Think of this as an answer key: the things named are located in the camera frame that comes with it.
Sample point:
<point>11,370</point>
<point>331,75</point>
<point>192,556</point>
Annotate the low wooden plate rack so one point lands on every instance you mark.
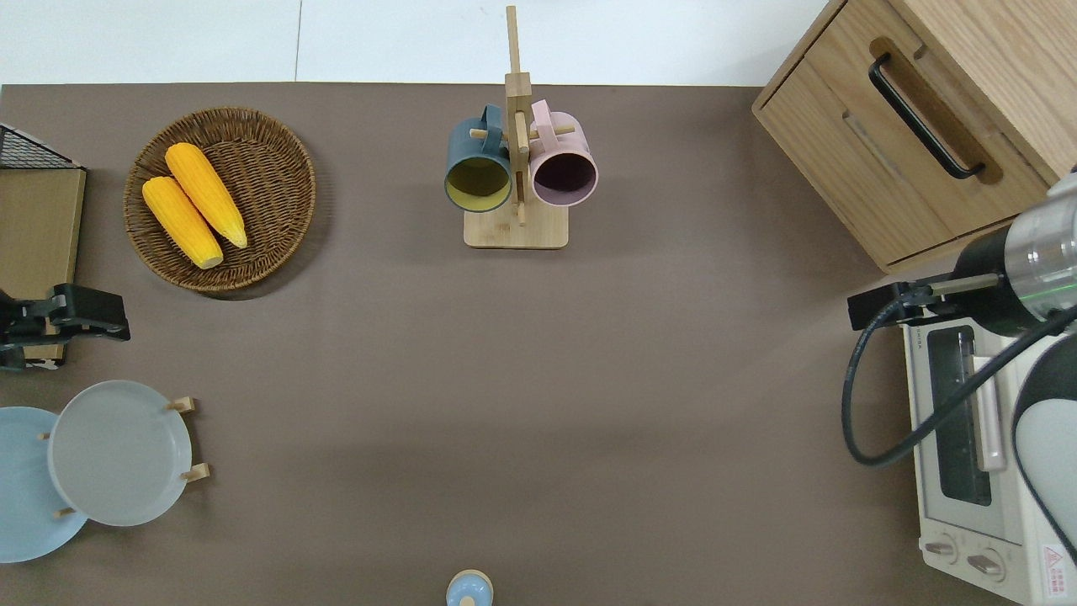
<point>196,473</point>

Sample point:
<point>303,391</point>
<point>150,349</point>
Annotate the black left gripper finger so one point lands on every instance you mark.
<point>21,316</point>
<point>88,311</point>

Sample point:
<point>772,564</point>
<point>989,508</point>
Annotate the gray plate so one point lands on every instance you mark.
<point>118,454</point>

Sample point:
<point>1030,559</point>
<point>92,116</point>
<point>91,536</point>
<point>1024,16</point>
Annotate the toaster oven knob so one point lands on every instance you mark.
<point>986,566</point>
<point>942,549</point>

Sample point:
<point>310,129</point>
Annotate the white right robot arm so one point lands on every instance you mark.
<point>1047,252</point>

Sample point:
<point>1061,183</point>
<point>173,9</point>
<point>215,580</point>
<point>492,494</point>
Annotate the dark teal mug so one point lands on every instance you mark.
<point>471,143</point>

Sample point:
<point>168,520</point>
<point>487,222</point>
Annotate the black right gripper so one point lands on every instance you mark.
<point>989,286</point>

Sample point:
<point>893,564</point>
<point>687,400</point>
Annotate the pink mug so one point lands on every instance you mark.
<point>568,143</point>

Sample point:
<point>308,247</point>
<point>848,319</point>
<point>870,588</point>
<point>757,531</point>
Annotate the wooden mug tree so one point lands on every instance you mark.
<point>517,227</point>

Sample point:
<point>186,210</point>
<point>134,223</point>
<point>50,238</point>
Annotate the yellow corn cob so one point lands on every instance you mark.
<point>181,223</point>
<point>206,194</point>

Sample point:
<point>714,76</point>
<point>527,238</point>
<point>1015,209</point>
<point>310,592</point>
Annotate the wooden cabinet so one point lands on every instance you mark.
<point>841,160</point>

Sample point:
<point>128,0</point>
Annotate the light blue plate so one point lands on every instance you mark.
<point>25,497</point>

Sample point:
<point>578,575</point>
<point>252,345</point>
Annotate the white toaster oven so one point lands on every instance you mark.
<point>934,471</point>

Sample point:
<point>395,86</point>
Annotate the brown wicker basket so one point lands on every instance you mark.
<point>269,194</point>

